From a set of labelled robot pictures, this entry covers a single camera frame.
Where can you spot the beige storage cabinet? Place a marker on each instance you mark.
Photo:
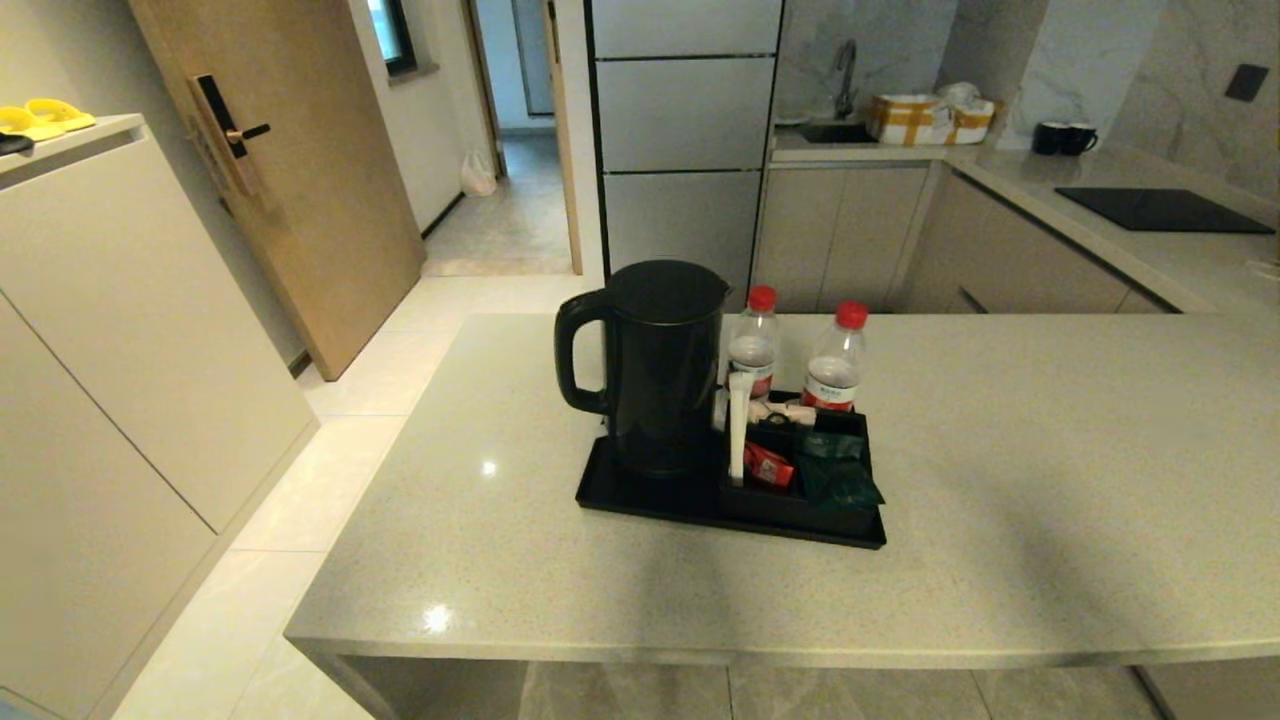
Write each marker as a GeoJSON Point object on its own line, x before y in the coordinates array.
{"type": "Point", "coordinates": [100, 350]}

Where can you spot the black slipper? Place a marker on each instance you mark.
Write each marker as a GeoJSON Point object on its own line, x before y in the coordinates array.
{"type": "Point", "coordinates": [12, 144]}

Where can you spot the beige kitchen base cabinets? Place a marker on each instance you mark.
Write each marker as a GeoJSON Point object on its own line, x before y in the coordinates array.
{"type": "Point", "coordinates": [840, 235]}

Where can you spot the yellow slipper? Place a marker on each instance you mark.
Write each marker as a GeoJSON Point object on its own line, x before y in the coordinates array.
{"type": "Point", "coordinates": [62, 113]}
{"type": "Point", "coordinates": [25, 123]}

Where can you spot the black rectangular serving tray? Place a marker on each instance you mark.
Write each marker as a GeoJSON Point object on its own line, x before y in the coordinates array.
{"type": "Point", "coordinates": [780, 525]}

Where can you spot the black mug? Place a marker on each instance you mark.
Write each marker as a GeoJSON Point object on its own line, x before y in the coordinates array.
{"type": "Point", "coordinates": [1046, 138]}
{"type": "Point", "coordinates": [1075, 140]}

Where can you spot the black wall socket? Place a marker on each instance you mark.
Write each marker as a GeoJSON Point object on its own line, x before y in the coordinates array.
{"type": "Point", "coordinates": [1247, 83]}

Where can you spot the black induction cooktop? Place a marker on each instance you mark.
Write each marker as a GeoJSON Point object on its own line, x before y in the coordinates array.
{"type": "Point", "coordinates": [1160, 210]}

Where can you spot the white plastic shopping bag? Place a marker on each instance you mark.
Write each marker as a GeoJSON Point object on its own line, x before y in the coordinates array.
{"type": "Point", "coordinates": [478, 175]}

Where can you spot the black compartment organizer box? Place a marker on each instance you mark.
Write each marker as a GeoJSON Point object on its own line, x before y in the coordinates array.
{"type": "Point", "coordinates": [790, 510]}

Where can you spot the long white paper sachet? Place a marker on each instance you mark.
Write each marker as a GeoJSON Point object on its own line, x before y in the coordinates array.
{"type": "Point", "coordinates": [739, 430]}

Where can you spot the cardboard box yellow tape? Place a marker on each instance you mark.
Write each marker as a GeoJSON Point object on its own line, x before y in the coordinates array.
{"type": "Point", "coordinates": [915, 120]}

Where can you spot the clear water bottle red cap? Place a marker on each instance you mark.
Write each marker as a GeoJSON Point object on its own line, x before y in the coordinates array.
{"type": "Point", "coordinates": [835, 370]}
{"type": "Point", "coordinates": [755, 345]}

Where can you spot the tall grey refrigerator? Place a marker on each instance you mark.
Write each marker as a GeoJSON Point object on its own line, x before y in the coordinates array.
{"type": "Point", "coordinates": [680, 150]}

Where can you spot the red snack packet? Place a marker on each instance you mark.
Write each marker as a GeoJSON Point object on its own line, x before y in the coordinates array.
{"type": "Point", "coordinates": [770, 467]}

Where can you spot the chrome kitchen faucet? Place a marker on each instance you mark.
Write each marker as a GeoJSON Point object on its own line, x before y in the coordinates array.
{"type": "Point", "coordinates": [846, 75]}

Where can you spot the light wooden door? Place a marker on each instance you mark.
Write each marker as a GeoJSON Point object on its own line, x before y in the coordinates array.
{"type": "Point", "coordinates": [320, 200]}

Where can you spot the crumpled white bag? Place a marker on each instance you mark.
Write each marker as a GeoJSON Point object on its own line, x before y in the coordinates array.
{"type": "Point", "coordinates": [960, 94]}

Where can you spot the teal plastic snack bag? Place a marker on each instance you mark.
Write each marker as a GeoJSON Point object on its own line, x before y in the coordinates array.
{"type": "Point", "coordinates": [832, 446]}

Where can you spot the dark framed window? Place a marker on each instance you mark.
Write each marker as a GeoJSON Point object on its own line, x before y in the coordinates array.
{"type": "Point", "coordinates": [392, 35]}

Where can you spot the pink white sachet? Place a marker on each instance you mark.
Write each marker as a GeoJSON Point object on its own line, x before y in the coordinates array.
{"type": "Point", "coordinates": [785, 412]}

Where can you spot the dark green packet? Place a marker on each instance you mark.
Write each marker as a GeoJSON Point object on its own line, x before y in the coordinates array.
{"type": "Point", "coordinates": [840, 485]}

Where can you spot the steel kitchen sink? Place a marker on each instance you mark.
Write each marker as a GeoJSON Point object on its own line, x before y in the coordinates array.
{"type": "Point", "coordinates": [838, 132]}

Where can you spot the black electric kettle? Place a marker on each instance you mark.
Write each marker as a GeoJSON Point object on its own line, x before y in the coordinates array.
{"type": "Point", "coordinates": [660, 370]}

